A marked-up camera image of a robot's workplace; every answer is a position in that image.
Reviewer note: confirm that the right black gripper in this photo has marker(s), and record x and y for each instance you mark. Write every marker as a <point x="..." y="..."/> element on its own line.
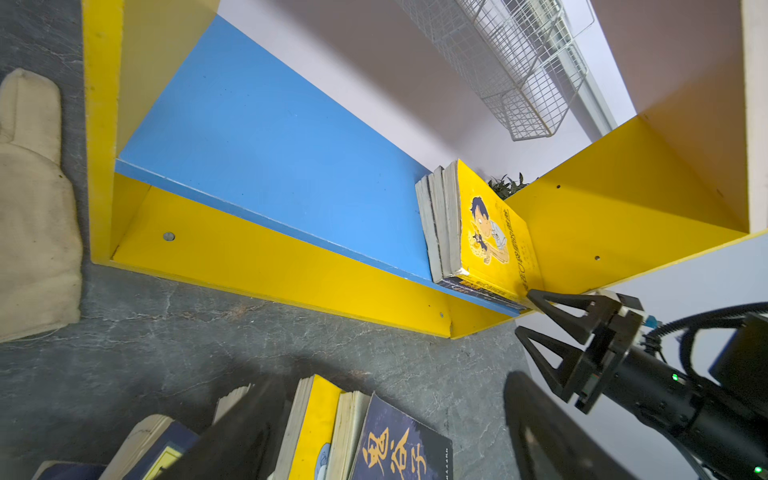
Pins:
<point x="579" y="316"/>

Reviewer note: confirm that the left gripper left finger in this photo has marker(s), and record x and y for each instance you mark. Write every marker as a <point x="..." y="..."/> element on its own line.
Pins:
<point x="244" y="444"/>

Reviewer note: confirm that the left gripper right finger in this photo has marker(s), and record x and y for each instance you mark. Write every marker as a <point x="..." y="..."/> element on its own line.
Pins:
<point x="547" y="443"/>

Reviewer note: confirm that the yellow blue-figure cartoon book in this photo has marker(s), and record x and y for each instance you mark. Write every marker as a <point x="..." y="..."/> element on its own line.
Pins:
<point x="305" y="448"/>

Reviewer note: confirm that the purple book orange calligraphy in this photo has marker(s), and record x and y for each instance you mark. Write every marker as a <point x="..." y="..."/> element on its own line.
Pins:
<point x="372" y="439"/>

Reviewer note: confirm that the yellow cartoon boy book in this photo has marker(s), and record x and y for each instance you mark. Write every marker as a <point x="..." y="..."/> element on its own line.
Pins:
<point x="490" y="248"/>

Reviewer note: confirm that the purple portrait cover book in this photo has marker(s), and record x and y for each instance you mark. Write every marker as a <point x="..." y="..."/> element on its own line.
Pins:
<point x="429" y="229"/>

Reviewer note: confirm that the black book yellow title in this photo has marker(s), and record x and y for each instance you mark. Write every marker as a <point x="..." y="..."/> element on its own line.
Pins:
<point x="437" y="197"/>

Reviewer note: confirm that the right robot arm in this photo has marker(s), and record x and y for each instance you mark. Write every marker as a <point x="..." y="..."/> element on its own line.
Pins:
<point x="694" y="380"/>

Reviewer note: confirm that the black wolf cover book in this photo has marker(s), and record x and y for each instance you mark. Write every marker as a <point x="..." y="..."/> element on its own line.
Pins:
<point x="225" y="403"/>

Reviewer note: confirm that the dark blue classic book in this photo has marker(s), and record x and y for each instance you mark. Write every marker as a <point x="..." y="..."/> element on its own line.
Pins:
<point x="152" y="446"/>

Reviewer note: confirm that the small potted green plant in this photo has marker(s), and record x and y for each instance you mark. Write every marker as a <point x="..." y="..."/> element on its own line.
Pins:
<point x="506" y="186"/>

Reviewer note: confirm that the beige work glove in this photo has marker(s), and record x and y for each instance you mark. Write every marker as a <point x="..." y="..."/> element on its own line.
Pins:
<point x="41" y="245"/>

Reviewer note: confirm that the yellow shelf with coloured boards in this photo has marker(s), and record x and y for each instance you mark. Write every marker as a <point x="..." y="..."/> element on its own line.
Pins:
<point x="272" y="148"/>

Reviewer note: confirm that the white wire rack basket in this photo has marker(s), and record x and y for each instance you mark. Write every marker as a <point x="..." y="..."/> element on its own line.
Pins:
<point x="519" y="57"/>

